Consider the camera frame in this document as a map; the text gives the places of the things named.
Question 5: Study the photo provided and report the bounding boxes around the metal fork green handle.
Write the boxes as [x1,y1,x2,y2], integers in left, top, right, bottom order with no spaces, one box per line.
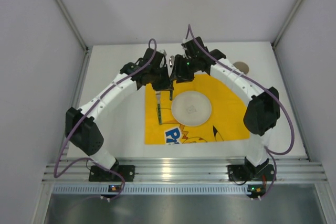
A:
[155,91,162,125]

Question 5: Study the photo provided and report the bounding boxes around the metal spoon green handle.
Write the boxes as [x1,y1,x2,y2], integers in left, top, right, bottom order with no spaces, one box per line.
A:
[169,56,175,101]

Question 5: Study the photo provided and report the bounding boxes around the cream upturned bowl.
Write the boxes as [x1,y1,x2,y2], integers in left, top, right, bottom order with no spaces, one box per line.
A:
[171,91,212,127]

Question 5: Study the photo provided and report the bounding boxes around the cream paper cup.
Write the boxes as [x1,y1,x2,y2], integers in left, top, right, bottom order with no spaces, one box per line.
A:
[233,61,249,74]

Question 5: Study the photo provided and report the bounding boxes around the yellow printed cloth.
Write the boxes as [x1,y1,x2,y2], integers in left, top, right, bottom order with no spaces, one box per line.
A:
[144,74,250,145]

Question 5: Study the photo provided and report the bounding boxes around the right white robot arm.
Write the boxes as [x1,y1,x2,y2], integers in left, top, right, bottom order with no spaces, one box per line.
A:
[169,37,280,179]

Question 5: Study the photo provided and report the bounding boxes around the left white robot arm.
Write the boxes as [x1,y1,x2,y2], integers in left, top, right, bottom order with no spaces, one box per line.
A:
[65,48,173,170]

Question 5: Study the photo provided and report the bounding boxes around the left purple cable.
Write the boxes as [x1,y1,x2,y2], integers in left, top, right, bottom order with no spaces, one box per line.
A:
[53,37,158,201]

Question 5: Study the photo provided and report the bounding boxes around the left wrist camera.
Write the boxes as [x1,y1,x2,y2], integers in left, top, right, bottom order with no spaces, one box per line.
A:
[159,49,167,57]

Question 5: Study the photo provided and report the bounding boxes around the left aluminium corner post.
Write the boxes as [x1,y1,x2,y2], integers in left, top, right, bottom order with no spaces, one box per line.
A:
[36,0,89,51]

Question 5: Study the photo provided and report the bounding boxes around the aluminium corner post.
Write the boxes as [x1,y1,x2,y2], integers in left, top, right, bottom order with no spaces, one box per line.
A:
[271,0,320,48]
[36,0,89,51]

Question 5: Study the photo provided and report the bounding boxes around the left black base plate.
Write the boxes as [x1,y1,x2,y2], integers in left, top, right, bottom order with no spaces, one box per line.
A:
[88,165,136,183]

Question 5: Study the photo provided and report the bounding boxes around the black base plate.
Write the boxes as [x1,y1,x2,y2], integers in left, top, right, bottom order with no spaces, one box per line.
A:
[227,164,275,184]
[88,165,136,183]

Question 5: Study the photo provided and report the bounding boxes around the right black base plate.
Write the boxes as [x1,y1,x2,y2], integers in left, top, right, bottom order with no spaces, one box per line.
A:
[227,164,275,184]

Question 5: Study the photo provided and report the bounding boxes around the aluminium mounting rail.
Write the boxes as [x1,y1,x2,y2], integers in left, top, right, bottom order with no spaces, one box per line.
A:
[42,158,328,184]

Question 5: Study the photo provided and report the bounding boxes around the right aluminium corner post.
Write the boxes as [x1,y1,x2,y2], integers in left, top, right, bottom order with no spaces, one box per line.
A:
[271,0,320,48]

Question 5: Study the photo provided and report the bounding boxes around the slotted cable duct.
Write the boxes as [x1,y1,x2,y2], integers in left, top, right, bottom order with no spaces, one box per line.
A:
[52,184,264,195]

